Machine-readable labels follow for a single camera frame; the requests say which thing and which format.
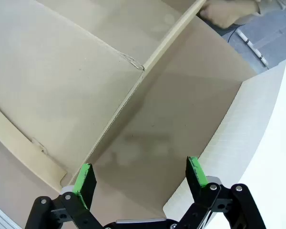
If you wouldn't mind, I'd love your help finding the grey slotted aluminium platform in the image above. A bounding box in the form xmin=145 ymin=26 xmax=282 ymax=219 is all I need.
xmin=0 ymin=199 xmax=22 ymax=229

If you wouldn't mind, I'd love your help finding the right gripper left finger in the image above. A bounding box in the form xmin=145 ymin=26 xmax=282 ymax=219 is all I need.
xmin=25 ymin=163 xmax=105 ymax=229

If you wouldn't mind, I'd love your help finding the tan cardboard shoe box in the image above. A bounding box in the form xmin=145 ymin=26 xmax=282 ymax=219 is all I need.
xmin=0 ymin=0 xmax=207 ymax=187

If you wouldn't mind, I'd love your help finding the thin black floor cable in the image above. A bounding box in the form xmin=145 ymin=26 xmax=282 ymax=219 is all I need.
xmin=225 ymin=25 xmax=239 ymax=44

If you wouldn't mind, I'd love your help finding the white metal floor bar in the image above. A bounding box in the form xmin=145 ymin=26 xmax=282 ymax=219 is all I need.
xmin=235 ymin=29 xmax=269 ymax=70

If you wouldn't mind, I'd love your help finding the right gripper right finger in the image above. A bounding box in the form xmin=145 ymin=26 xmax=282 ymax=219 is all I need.
xmin=185 ymin=156 xmax=267 ymax=229

